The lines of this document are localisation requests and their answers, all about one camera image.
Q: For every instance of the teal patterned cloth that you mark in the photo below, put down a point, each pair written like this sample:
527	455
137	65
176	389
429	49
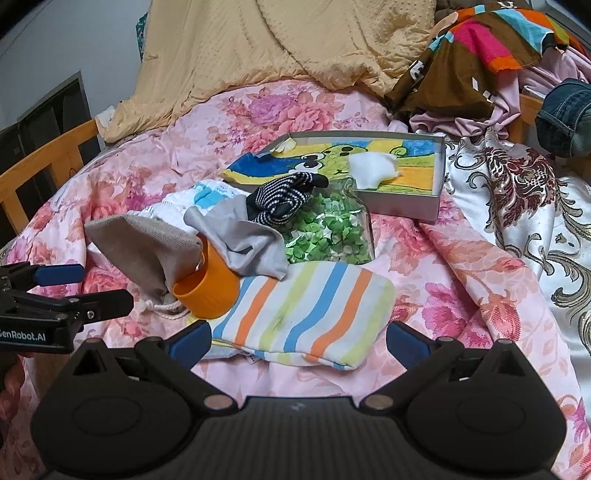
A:
141	37

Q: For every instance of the glass jar of green paper stars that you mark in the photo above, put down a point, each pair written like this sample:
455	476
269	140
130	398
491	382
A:
323	235

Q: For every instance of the black white striped glove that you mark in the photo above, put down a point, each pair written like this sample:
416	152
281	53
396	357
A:
281	198

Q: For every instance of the white face mask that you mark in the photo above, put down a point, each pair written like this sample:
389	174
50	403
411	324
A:
369	170

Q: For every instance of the white gold brocade cloth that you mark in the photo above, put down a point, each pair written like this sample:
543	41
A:
531	221

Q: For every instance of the blue denim jeans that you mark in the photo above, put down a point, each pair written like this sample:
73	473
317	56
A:
568	115

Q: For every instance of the orange plastic cup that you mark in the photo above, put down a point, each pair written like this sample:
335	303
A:
207	290

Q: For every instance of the white blue printed pack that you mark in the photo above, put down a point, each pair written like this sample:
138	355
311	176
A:
207	196

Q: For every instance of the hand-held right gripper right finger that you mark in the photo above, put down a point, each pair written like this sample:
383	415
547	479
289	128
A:
408	346

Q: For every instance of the yellow dotted blanket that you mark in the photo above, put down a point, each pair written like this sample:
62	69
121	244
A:
254	41

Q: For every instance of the wooden bed frame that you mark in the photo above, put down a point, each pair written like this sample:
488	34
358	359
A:
46	152

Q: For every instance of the grey shallow box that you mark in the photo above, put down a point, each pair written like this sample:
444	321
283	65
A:
406	207

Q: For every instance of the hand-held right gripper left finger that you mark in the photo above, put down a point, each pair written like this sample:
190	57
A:
191	345

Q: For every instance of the dark framed panel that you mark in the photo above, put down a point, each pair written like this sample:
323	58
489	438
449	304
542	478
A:
46	106

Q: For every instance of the pastel striped towel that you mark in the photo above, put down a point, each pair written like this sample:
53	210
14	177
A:
300	314

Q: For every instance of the pink floral quilt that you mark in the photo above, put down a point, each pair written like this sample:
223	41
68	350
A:
461	286

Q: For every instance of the cartoon printed towel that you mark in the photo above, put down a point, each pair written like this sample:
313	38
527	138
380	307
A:
300	157

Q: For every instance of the brown multicolour printed cloth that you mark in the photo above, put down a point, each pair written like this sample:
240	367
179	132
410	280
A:
461	60

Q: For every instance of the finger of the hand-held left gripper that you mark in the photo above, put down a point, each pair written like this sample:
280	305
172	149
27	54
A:
60	275
106	304

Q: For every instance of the grey cloth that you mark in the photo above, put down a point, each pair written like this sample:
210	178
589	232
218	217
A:
249	249

